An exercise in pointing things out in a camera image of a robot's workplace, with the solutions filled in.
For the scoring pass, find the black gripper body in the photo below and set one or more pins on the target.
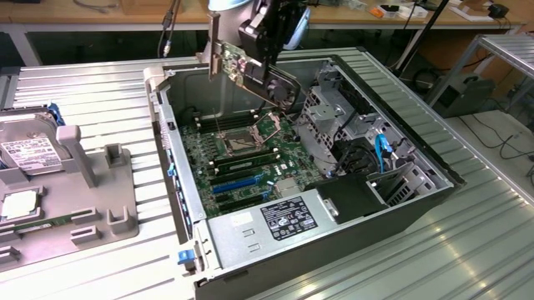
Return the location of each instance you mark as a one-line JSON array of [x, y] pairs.
[[280, 22]]

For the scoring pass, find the green low-profile graphics card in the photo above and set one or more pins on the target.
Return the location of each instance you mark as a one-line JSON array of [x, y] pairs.
[[234, 59]]

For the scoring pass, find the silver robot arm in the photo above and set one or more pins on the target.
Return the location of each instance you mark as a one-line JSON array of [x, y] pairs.
[[230, 28]]

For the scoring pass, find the wooden desk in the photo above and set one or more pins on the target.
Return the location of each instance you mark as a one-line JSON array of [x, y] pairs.
[[354, 18]]

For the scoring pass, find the black RAM slot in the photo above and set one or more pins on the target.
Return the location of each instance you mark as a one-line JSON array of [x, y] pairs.
[[234, 116], [234, 120], [234, 112], [242, 155], [227, 162], [234, 123]]

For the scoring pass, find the silver perforated drive cage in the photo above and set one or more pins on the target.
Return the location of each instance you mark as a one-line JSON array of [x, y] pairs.
[[325, 112]]

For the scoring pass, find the orange and white box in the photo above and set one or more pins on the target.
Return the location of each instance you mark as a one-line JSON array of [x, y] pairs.
[[401, 12]]

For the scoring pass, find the thin metal locking lever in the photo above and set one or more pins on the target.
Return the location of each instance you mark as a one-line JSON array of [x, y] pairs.
[[216, 123]]

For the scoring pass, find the metal socket cover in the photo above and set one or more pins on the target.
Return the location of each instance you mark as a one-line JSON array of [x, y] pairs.
[[276, 129]]

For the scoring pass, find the black stand pole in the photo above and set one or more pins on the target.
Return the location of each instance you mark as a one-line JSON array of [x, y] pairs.
[[425, 31]]

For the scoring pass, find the green motherboard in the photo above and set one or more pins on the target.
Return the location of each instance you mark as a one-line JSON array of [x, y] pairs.
[[291, 150]]

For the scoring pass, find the black expansion slot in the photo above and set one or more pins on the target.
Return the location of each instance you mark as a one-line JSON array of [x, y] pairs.
[[239, 204], [234, 179]]

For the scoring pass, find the white flat box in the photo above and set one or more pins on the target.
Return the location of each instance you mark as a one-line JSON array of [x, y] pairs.
[[471, 14]]

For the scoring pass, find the blue card retainer clip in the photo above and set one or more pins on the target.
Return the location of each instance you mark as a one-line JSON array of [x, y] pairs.
[[170, 170]]

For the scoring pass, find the silver chipset heatsink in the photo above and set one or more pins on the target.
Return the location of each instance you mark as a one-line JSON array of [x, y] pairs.
[[287, 187]]

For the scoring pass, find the black box device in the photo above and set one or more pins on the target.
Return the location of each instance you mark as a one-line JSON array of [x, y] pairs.
[[467, 97]]

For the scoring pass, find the black power adapter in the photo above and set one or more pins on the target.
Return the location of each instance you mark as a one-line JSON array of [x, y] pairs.
[[498, 11]]

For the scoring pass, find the black plastic air shroud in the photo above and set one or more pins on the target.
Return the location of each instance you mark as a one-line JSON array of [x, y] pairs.
[[350, 200]]

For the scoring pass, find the grey disk bay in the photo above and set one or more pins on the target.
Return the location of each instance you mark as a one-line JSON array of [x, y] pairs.
[[417, 181]]

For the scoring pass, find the grey power supply unit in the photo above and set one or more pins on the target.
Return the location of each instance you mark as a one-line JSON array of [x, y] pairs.
[[234, 237]]

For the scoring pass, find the hard disk with white label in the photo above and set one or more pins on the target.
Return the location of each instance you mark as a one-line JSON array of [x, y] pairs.
[[24, 150]]

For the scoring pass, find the grey parts rack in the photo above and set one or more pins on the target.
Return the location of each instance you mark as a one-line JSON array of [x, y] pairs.
[[54, 200]]

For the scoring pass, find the open black PC case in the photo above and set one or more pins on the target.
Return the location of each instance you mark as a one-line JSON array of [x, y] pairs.
[[313, 259]]

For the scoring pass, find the blue case latch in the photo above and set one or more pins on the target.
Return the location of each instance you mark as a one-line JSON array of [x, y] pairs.
[[186, 257]]

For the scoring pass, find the silver CPU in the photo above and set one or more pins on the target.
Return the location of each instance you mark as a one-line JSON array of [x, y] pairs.
[[19, 203]]

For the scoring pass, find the aluminium frame table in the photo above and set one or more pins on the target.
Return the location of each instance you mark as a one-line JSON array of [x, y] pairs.
[[513, 53]]

